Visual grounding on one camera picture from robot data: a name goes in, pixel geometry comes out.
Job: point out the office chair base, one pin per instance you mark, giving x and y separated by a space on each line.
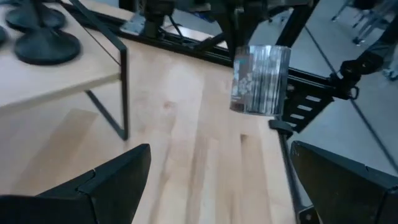
358 40

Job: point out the grey metal mounting plate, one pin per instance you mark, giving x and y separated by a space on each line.
133 25

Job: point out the candle jar with grey wax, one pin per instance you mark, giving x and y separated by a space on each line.
264 81

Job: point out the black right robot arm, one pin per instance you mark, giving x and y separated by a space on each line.
155 18

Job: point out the wooden shelf riser black frame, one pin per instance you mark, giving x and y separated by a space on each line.
62 74

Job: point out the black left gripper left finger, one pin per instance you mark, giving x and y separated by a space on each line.
93 199

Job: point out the black desk caster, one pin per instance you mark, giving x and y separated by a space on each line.
357 67

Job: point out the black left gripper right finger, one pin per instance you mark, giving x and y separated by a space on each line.
348 193

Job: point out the black slotted bracket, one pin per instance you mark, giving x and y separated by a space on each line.
320 107

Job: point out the black aluminium table frame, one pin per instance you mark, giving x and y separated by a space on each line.
308 81

